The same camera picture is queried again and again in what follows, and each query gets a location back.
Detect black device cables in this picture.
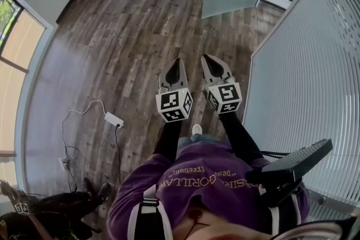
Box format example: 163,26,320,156
260,150,290,157

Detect glass partition with blinds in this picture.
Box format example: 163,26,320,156
242,0,360,224

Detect window with beige blind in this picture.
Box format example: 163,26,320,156
0,10,47,186

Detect black and white harness strap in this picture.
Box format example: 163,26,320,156
268,191,303,236
126,185,174,240

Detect red pendant necklace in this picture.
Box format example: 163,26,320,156
184,209,210,240

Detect person's right forearm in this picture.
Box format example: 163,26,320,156
219,112,262,161

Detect white power cable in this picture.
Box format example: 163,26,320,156
61,99,110,171

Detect black chest-mounted device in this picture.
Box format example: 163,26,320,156
246,138,334,206

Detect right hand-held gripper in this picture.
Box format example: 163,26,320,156
200,54,242,115

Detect black power cable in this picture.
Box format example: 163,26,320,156
114,124,123,188

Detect dark-framed window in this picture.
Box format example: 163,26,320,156
0,0,24,50

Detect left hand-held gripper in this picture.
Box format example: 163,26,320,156
155,58,194,124

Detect head-worn camera mount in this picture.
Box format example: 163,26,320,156
268,216,358,240

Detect person's purple shirt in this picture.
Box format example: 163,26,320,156
106,141,310,240

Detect person's blue jeans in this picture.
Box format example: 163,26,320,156
178,133,223,150

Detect person's left forearm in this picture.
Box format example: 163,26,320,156
153,120,183,163

